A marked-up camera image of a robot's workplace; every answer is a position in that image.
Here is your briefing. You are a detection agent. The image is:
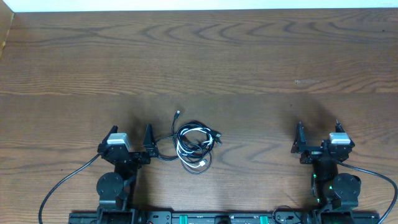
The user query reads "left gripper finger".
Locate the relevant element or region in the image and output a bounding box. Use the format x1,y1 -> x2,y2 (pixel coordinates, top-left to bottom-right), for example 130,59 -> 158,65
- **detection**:
142,124 -> 159,157
104,125 -> 118,144

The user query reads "black cable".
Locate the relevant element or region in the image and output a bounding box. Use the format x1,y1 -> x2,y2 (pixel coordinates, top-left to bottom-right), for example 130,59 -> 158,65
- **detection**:
154,110 -> 223,175

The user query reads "white cable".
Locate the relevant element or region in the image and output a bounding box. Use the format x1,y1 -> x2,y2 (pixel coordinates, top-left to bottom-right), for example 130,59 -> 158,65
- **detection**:
175,127 -> 215,169

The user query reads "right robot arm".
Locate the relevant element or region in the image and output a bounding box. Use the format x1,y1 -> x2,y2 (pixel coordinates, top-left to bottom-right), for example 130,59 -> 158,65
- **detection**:
291,122 -> 361,223

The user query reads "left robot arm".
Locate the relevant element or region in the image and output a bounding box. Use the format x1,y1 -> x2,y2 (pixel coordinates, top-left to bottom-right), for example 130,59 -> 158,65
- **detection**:
96,124 -> 159,223

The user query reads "right camera cable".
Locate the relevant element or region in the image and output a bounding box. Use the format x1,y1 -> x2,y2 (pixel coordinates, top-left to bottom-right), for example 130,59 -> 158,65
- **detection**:
334,158 -> 398,224

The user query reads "camera cable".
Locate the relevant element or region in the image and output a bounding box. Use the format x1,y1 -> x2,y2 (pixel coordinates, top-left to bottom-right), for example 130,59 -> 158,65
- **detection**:
334,158 -> 398,224
38,152 -> 102,224

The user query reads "left camera cable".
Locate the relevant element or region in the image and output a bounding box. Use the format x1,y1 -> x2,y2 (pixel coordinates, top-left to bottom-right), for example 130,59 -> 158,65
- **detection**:
38,152 -> 102,224

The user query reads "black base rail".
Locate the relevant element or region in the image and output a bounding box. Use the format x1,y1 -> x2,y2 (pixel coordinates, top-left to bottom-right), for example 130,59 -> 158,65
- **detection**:
68,209 -> 379,224

